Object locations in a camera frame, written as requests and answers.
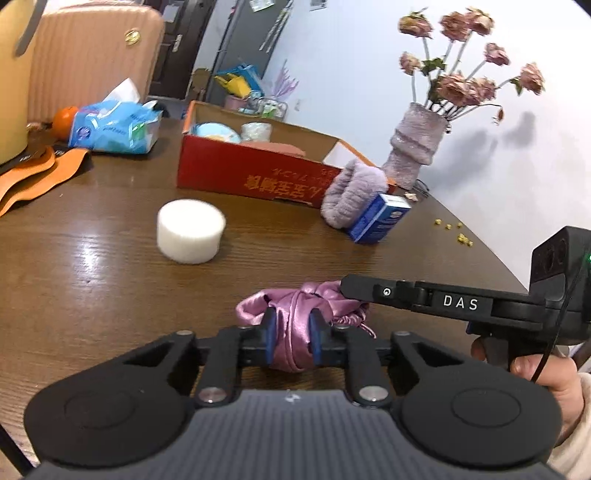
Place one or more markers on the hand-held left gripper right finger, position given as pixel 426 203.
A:
pixel 316 341

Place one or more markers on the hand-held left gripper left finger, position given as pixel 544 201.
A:
pixel 269 339

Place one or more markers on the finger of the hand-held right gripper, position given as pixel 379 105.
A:
pixel 369 290

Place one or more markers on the pink satin scrunchie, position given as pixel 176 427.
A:
pixel 295 318

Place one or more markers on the fluffy lilac headband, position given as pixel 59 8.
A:
pixel 351 194

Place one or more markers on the red cardboard box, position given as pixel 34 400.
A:
pixel 231 170

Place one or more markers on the person's right forearm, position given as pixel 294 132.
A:
pixel 577 438

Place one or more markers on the person's right hand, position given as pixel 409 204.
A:
pixel 545 374

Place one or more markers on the small blue tissue packet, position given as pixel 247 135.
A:
pixel 378 219

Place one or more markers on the scattered yellow crumbs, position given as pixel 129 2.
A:
pixel 464 239

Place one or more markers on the eyeglasses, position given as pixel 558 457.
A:
pixel 421 187

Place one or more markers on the white foam cylinder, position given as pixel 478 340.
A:
pixel 189 230

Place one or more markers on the textured mauve vase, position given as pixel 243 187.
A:
pixel 415 143

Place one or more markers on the dried pink roses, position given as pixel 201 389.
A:
pixel 455 87

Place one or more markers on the yellow and blue bag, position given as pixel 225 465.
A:
pixel 238 83

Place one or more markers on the blue facial tissue pack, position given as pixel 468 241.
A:
pixel 115 127

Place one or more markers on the dark grey refrigerator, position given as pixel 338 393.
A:
pixel 244 32

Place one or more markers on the orange fruit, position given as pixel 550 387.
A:
pixel 64 121

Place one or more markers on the dark brown entrance door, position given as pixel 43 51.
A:
pixel 184 46

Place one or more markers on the pink ribbed suitcase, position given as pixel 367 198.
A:
pixel 92 60

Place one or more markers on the yellow plastic container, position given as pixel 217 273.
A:
pixel 14 83

